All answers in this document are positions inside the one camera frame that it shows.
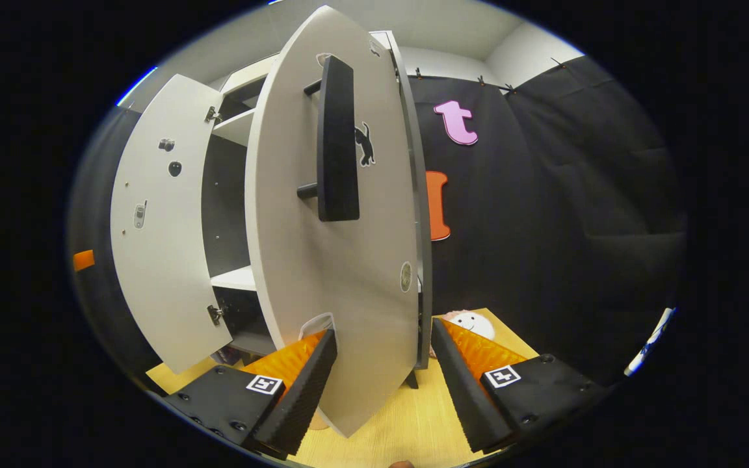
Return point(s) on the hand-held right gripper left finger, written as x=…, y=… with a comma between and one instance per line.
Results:
x=296, y=403

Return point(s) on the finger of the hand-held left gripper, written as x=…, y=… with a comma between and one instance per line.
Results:
x=84, y=260

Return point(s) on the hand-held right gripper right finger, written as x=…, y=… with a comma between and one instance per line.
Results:
x=472, y=396

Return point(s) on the pink smiling plush toy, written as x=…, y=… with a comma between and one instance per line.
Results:
x=475, y=323

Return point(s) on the metal door hinge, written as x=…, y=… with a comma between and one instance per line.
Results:
x=216, y=314
x=212, y=114

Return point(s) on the white cabinet shelf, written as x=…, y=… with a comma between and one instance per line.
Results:
x=236, y=278
x=236, y=127

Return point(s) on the white cabinet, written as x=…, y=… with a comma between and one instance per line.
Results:
x=222, y=195

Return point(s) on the row of small bottles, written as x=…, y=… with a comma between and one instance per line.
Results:
x=651, y=341

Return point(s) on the black backdrop cloth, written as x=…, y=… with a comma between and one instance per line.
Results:
x=543, y=195

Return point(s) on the white cabinet flap door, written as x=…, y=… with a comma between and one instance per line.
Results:
x=244, y=75

